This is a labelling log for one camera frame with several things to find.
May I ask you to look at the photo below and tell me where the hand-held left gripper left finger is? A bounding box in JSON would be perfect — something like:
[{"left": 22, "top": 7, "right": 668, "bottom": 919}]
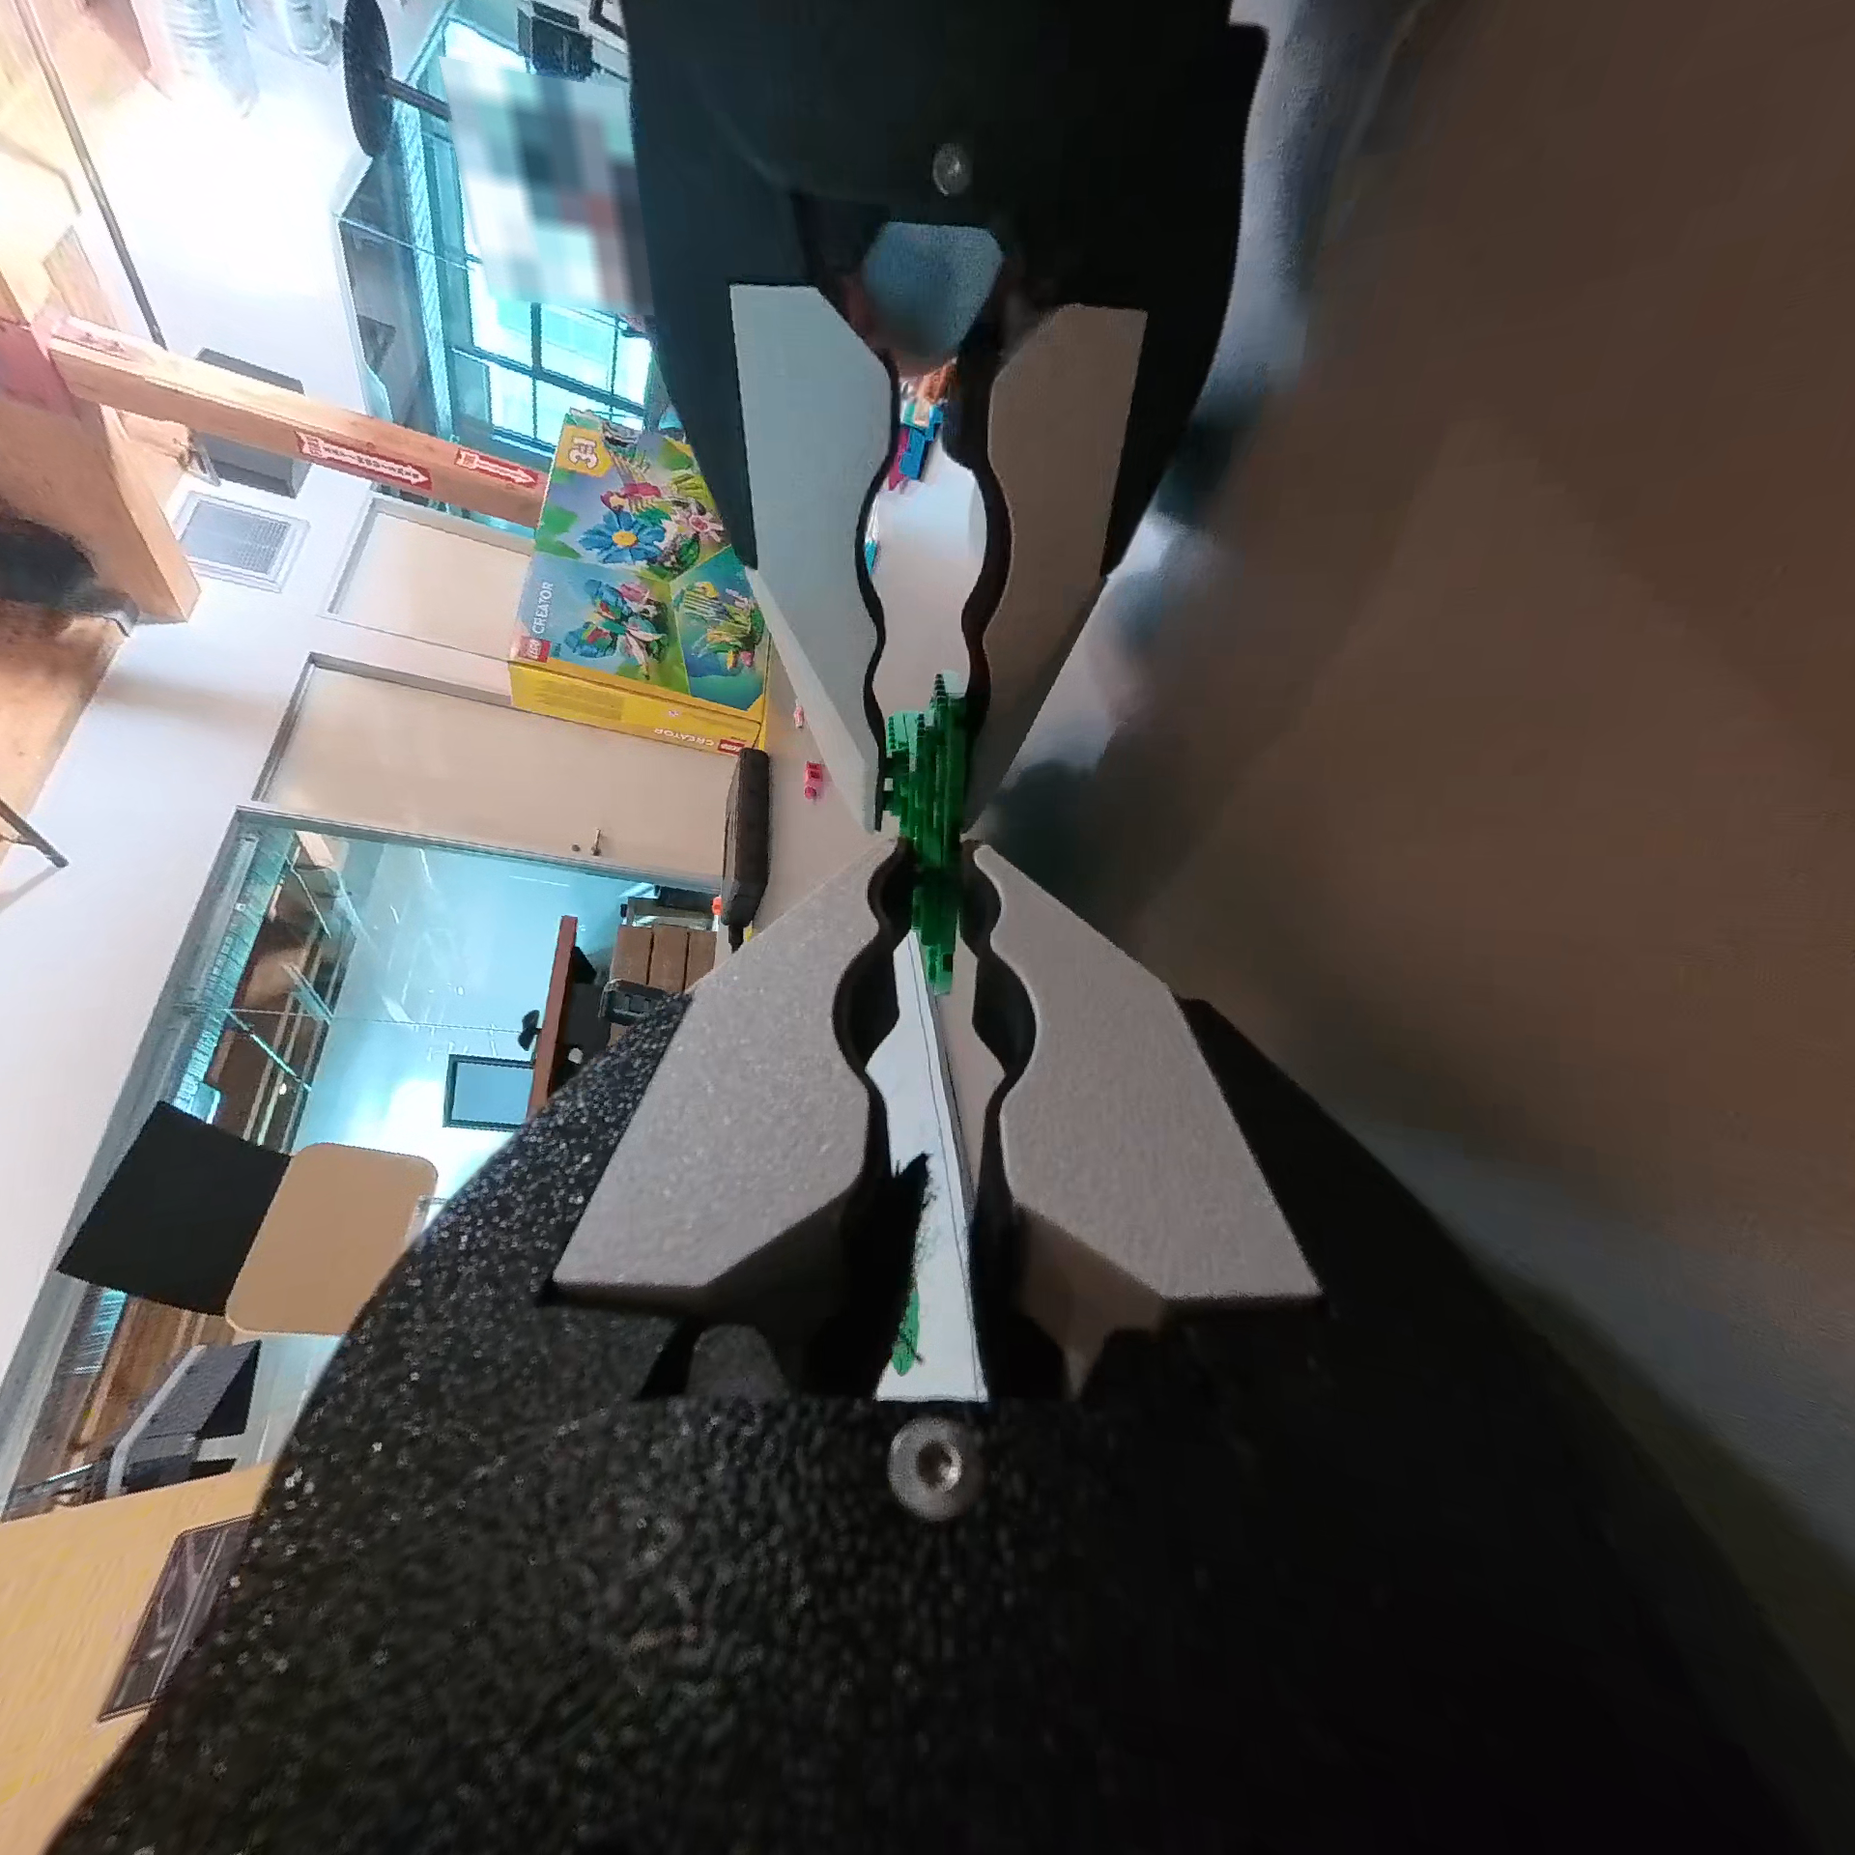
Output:
[{"left": 548, "top": 841, "right": 930, "bottom": 1402}]

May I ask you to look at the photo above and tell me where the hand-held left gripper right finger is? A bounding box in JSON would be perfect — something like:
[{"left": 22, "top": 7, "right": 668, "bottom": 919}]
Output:
[{"left": 965, "top": 842, "right": 1324, "bottom": 1402}]

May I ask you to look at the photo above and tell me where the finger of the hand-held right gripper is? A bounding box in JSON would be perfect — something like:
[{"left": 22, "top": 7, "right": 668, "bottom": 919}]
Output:
[
  {"left": 730, "top": 284, "right": 899, "bottom": 837},
  {"left": 960, "top": 300, "right": 1150, "bottom": 841}
]

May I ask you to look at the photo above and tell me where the green brick paddle model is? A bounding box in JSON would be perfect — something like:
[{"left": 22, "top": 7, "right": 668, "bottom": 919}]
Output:
[{"left": 877, "top": 669, "right": 977, "bottom": 1005}]

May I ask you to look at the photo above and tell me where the white instruction booklet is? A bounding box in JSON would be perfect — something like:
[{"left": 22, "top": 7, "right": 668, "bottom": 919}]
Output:
[{"left": 873, "top": 927, "right": 991, "bottom": 1404}]

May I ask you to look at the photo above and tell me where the colourful toy set box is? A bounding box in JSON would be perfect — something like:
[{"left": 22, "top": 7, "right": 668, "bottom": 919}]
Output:
[{"left": 506, "top": 410, "right": 769, "bottom": 754}]

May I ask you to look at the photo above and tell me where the glass meeting room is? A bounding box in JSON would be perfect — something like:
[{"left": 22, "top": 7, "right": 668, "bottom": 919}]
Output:
[{"left": 335, "top": 0, "right": 682, "bottom": 445}]

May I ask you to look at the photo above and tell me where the black case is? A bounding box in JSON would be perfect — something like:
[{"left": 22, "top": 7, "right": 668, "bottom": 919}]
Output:
[{"left": 719, "top": 744, "right": 772, "bottom": 932}]

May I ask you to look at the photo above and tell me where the glass office partition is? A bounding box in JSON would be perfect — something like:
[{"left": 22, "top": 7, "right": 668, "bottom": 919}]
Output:
[{"left": 0, "top": 811, "right": 735, "bottom": 1517}]

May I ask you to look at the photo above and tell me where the tan chair back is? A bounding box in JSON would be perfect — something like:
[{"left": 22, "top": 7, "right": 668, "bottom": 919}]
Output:
[{"left": 223, "top": 1143, "right": 439, "bottom": 1339}]

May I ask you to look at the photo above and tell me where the black floor lamp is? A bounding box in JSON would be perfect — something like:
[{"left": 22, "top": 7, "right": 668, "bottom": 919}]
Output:
[{"left": 341, "top": 0, "right": 454, "bottom": 159}]

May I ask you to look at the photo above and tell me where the wooden column with red signs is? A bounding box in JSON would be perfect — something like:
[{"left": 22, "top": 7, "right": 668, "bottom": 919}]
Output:
[{"left": 43, "top": 311, "right": 557, "bottom": 503}]

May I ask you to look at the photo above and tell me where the black chair back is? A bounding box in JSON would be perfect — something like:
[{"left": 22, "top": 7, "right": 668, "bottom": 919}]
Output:
[{"left": 57, "top": 1102, "right": 296, "bottom": 1318}]

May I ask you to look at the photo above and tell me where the black box speaker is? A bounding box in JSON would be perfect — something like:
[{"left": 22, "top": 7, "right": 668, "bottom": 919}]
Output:
[{"left": 192, "top": 346, "right": 309, "bottom": 498}]

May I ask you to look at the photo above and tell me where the dark tablet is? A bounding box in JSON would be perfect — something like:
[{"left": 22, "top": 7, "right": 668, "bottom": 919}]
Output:
[{"left": 97, "top": 1515, "right": 261, "bottom": 1725}]

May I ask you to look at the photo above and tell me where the light wooden table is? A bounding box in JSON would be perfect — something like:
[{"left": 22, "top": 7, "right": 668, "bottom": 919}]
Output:
[{"left": 0, "top": 1464, "right": 277, "bottom": 1855}]

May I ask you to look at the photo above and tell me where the white wall vent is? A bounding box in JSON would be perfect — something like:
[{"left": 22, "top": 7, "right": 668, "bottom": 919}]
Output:
[{"left": 171, "top": 490, "right": 310, "bottom": 593}]

